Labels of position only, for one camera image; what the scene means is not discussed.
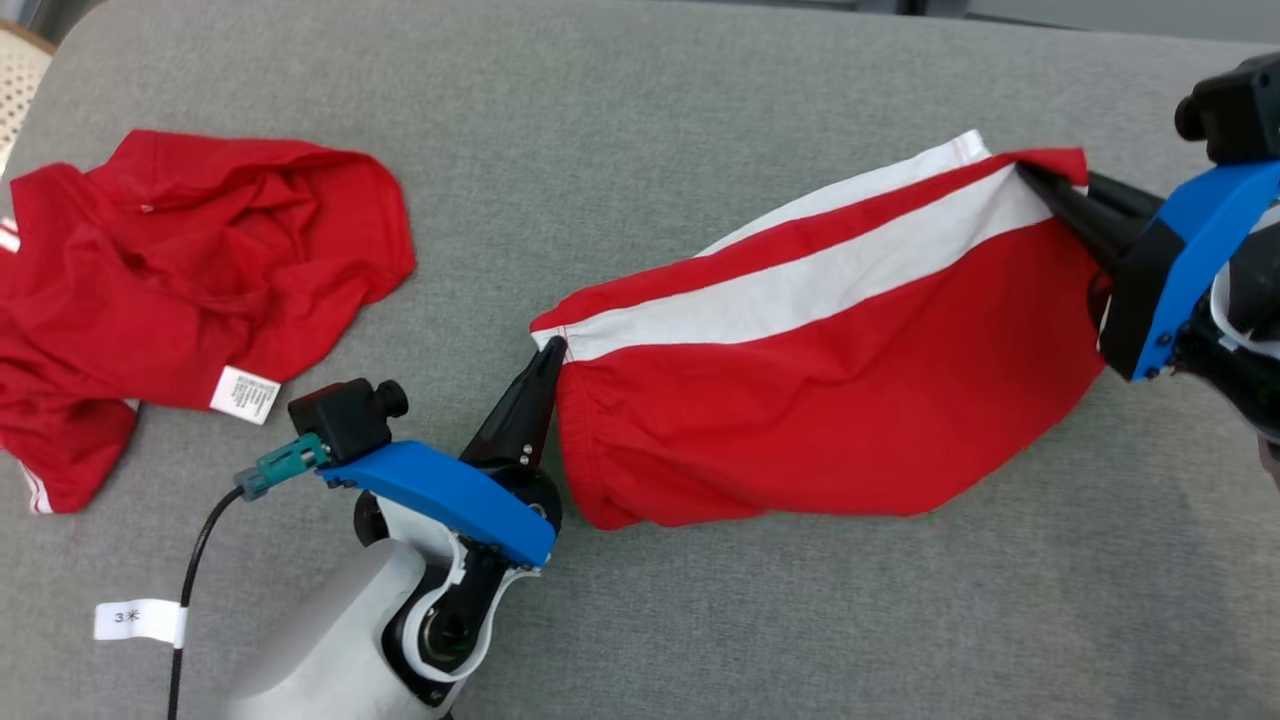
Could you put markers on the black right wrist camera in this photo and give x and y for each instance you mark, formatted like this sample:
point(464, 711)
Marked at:
point(1240, 110)

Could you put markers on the red shorts with white stripes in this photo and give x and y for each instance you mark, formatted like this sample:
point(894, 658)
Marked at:
point(800, 400)

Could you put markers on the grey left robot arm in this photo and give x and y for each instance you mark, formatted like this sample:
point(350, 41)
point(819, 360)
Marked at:
point(320, 640)

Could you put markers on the blue camera bracket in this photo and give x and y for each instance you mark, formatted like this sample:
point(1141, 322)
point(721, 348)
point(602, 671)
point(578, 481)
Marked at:
point(440, 495)
point(1200, 240)

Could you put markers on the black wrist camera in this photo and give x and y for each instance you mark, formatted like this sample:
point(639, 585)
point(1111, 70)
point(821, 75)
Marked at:
point(1240, 110)
point(345, 415)

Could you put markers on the red jersey shirt with number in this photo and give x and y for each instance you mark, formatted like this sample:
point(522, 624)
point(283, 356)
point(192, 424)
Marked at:
point(200, 260)

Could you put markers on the teal left camera connector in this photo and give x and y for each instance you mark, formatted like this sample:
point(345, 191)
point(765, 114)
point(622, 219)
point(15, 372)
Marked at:
point(285, 465)

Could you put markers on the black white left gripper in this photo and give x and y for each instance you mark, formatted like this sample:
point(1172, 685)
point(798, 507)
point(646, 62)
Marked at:
point(450, 625)

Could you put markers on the cream laundry basket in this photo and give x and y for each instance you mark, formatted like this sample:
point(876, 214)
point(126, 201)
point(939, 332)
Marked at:
point(20, 90)

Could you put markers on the blue left camera bracket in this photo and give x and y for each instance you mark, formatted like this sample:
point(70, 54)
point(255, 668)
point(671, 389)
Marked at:
point(440, 495)

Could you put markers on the blue right camera bracket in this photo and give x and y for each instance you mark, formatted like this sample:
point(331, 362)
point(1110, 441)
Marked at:
point(1200, 240)

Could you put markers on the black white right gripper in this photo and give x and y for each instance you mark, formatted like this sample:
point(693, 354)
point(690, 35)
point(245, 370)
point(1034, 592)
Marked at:
point(1130, 310)

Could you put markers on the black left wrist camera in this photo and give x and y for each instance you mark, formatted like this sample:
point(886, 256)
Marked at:
point(345, 415)

